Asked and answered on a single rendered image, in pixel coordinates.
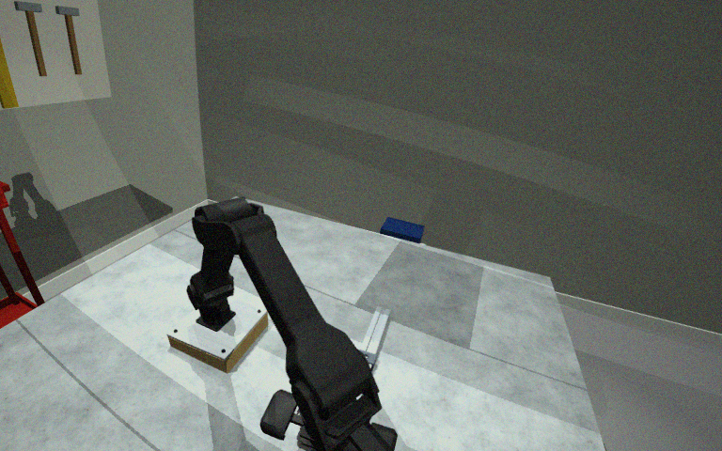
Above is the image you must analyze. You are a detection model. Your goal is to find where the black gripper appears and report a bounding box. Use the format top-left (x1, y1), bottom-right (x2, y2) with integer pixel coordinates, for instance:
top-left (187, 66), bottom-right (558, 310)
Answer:
top-left (260, 390), bottom-right (398, 451)

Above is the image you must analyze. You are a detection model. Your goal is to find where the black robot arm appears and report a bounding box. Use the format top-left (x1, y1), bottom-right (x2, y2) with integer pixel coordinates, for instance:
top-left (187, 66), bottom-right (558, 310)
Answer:
top-left (186, 197), bottom-right (393, 451)

